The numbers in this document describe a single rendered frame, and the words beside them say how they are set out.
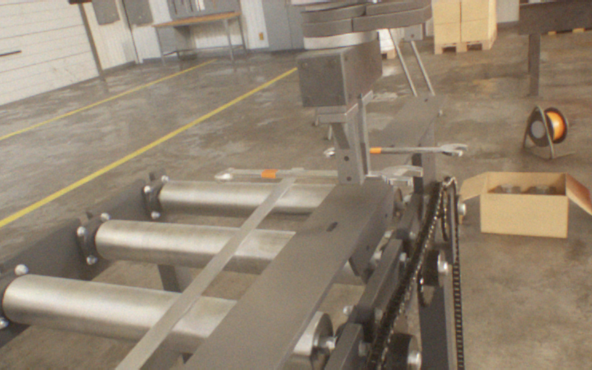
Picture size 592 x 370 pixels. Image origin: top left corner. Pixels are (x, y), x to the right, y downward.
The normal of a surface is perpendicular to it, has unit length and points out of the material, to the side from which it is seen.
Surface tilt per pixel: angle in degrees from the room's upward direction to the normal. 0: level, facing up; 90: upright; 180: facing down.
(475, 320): 0
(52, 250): 90
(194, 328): 53
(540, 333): 0
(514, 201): 90
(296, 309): 0
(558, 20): 90
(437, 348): 90
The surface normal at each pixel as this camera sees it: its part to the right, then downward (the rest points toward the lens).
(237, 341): -0.14, -0.92
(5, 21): 0.91, 0.03
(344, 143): -0.27, 0.80
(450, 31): -0.40, 0.40
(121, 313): -0.40, -0.33
